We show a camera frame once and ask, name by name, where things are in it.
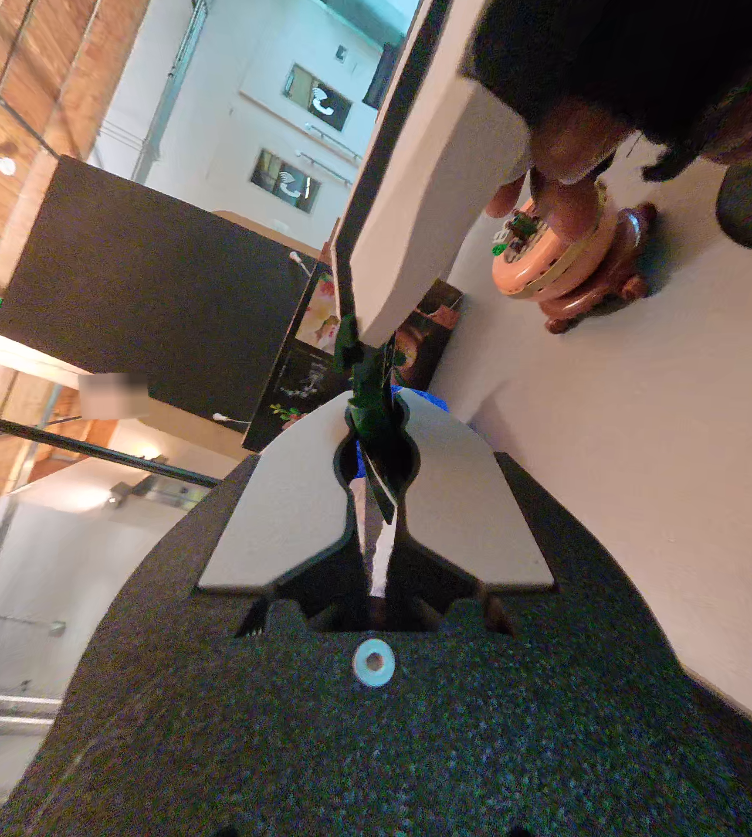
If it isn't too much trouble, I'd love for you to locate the dark green lego leaf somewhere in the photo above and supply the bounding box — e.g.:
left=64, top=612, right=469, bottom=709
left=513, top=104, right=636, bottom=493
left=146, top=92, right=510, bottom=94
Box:
left=332, top=313, right=416, bottom=524

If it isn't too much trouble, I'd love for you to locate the black light stand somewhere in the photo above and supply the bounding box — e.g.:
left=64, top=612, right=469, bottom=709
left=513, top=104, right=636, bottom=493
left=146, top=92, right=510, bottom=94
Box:
left=0, top=412, right=221, bottom=490

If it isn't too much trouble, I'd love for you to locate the black phone sign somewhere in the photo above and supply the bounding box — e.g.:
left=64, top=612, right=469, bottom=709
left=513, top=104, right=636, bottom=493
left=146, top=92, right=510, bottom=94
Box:
left=282, top=62, right=355, bottom=133
left=249, top=148, right=322, bottom=214

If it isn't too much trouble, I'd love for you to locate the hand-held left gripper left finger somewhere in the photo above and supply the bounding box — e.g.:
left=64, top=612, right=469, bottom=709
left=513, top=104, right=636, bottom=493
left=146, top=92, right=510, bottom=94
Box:
left=197, top=394, right=359, bottom=594

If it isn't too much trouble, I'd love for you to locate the orchid lego set box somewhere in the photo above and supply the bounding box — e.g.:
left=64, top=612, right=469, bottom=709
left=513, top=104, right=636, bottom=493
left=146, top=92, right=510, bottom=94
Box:
left=242, top=262, right=465, bottom=453

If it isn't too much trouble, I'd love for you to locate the blue plastic bin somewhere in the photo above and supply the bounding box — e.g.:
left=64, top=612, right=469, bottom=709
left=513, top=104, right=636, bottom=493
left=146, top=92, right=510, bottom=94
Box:
left=386, top=384, right=450, bottom=414

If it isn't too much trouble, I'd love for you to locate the person's right hand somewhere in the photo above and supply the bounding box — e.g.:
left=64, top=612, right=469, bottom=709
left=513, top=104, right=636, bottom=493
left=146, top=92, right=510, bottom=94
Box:
left=484, top=59, right=752, bottom=244

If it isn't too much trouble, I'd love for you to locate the terracotta lego flower pot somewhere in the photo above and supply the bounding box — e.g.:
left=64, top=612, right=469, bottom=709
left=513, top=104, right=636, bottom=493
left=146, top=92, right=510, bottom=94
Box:
left=490, top=190, right=659, bottom=336

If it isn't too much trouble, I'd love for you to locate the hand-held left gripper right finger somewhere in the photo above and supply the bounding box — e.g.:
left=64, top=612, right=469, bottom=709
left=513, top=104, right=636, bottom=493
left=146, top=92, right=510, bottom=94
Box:
left=394, top=389, right=556, bottom=594

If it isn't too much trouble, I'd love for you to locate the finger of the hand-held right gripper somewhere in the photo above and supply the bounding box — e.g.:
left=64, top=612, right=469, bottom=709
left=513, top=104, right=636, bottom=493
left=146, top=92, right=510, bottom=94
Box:
left=329, top=0, right=535, bottom=349

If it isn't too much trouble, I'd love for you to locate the black partition panel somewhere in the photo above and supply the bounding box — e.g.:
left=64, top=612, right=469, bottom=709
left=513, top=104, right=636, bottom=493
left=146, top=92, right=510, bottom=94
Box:
left=0, top=155, right=319, bottom=425

